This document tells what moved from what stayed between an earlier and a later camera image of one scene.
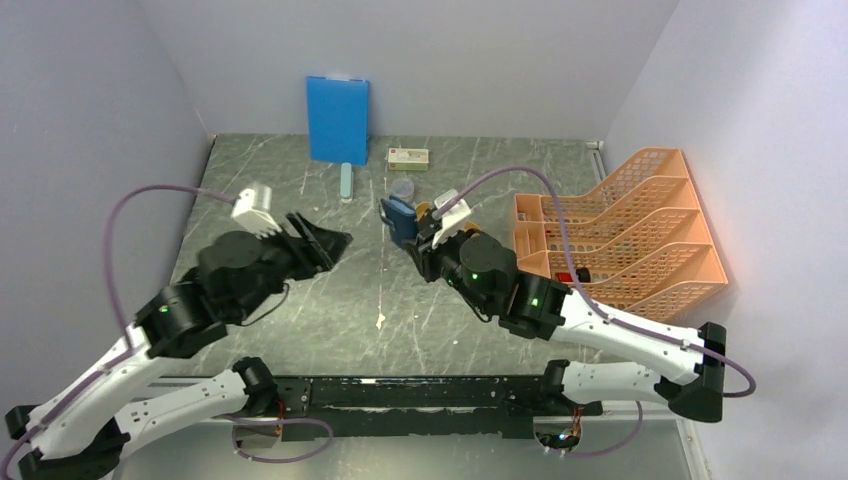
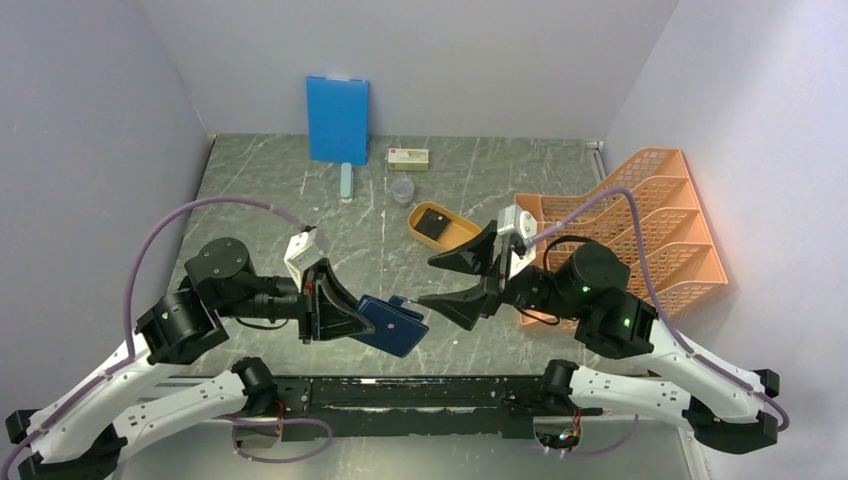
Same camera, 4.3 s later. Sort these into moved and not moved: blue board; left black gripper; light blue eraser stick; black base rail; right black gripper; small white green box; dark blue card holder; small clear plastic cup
Moved: right black gripper; dark blue card holder; left black gripper
Not moved: black base rail; blue board; light blue eraser stick; small white green box; small clear plastic cup
